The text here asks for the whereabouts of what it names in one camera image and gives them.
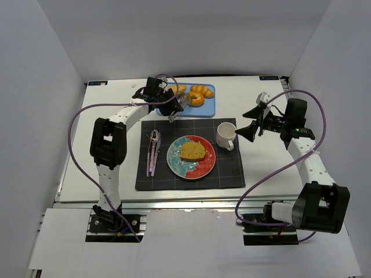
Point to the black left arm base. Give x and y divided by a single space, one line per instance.
110 228

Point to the aluminium table frame rail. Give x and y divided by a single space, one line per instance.
251 205

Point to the pink handled spoon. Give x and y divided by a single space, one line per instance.
155 133

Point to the flat golden bread piece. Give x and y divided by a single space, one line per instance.
179 89

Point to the white ceramic mug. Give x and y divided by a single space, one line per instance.
225 135

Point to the orange ring donut bread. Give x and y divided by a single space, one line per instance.
195 98

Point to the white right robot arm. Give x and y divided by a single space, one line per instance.
322 204

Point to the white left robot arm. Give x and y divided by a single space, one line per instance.
109 139

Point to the red and teal plate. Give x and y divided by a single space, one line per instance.
190 170

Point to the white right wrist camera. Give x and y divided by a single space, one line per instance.
263 98

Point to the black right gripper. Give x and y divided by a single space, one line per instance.
259 122

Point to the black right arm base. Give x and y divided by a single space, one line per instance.
255 235

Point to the pink handled knife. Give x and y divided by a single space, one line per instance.
154 155

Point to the brown bread slice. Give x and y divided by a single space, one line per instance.
192 151

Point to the striped croissant roll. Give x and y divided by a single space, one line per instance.
206 92

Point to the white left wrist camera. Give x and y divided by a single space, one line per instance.
164 81

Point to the dark grey checked placemat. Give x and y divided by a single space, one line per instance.
220 169

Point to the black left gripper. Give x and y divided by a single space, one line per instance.
170 102

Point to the light blue plastic tray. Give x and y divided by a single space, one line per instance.
206 110

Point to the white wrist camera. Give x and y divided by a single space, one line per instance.
164 81
263 98

